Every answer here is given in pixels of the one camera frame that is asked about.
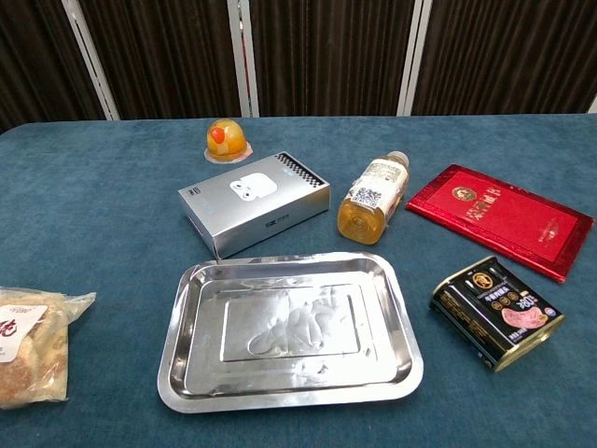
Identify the silver metal tray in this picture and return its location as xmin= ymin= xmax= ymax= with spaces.
xmin=157 ymin=251 xmax=424 ymax=414

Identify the bagged bread in clear wrapper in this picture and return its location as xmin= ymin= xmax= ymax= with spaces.
xmin=0 ymin=286 xmax=97 ymax=411

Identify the silver earbuds box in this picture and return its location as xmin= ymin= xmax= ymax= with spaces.
xmin=177 ymin=150 xmax=332 ymax=260

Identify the amber drink plastic bottle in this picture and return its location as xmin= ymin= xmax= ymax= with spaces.
xmin=338 ymin=150 xmax=411 ymax=246

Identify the fruit jelly cup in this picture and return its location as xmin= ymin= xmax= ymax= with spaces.
xmin=203 ymin=118 xmax=254 ymax=164

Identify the dark pleated curtain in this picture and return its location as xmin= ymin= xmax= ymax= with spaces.
xmin=0 ymin=0 xmax=597 ymax=134

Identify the red foil envelope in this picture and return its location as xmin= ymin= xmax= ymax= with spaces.
xmin=406 ymin=163 xmax=595 ymax=285

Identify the black luncheon meat can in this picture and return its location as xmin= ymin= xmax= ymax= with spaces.
xmin=429 ymin=255 xmax=566 ymax=373

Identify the white partition frame post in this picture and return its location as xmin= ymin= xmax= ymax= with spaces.
xmin=227 ymin=0 xmax=260 ymax=119
xmin=396 ymin=0 xmax=433 ymax=117
xmin=61 ymin=0 xmax=121 ymax=122

